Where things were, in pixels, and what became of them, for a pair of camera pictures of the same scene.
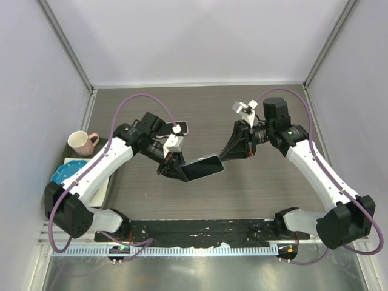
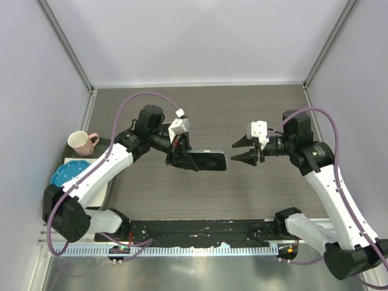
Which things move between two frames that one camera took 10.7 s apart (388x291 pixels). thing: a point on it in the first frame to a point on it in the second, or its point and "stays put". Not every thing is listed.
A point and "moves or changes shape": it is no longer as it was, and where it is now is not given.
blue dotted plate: [66, 170] stays put
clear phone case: [202, 167] moves or changes shape
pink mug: [82, 142] stays put
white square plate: [98, 198] stays put
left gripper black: [177, 170] to [183, 159]
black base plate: [200, 233] stays put
